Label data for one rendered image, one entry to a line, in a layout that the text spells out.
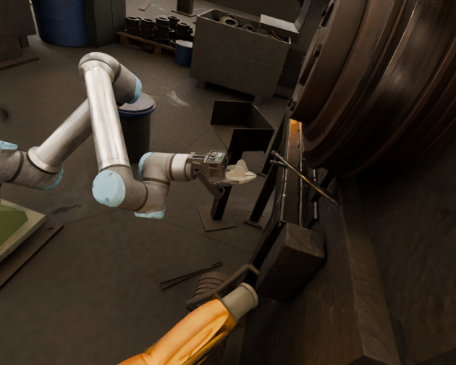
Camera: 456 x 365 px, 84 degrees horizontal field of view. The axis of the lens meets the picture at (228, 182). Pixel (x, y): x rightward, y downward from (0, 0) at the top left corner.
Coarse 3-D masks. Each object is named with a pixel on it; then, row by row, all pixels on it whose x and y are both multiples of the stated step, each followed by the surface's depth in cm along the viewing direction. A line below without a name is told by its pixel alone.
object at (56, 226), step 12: (48, 228) 130; (60, 228) 133; (36, 240) 124; (48, 240) 127; (12, 252) 118; (24, 252) 119; (36, 252) 121; (0, 264) 113; (12, 264) 114; (24, 264) 116; (0, 276) 109; (12, 276) 112; (0, 288) 107
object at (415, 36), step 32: (416, 0) 34; (448, 0) 34; (416, 32) 35; (448, 32) 35; (384, 64) 37; (416, 64) 36; (384, 96) 39; (416, 96) 38; (352, 128) 42; (384, 128) 41; (320, 160) 53; (352, 160) 49
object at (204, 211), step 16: (224, 112) 131; (240, 112) 134; (256, 112) 128; (224, 128) 132; (240, 128) 108; (256, 128) 129; (272, 128) 116; (224, 144) 118; (240, 144) 114; (256, 144) 118; (224, 192) 146; (208, 208) 168; (224, 208) 156; (208, 224) 158; (224, 224) 160
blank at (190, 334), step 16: (208, 304) 45; (192, 320) 42; (208, 320) 43; (224, 320) 50; (176, 336) 41; (192, 336) 41; (208, 336) 50; (160, 352) 41; (176, 352) 40; (192, 352) 49
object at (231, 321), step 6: (216, 294) 53; (210, 300) 55; (228, 312) 51; (228, 318) 51; (234, 318) 50; (228, 324) 52; (234, 324) 50; (222, 330) 54; (228, 330) 52; (228, 336) 53; (222, 342) 55
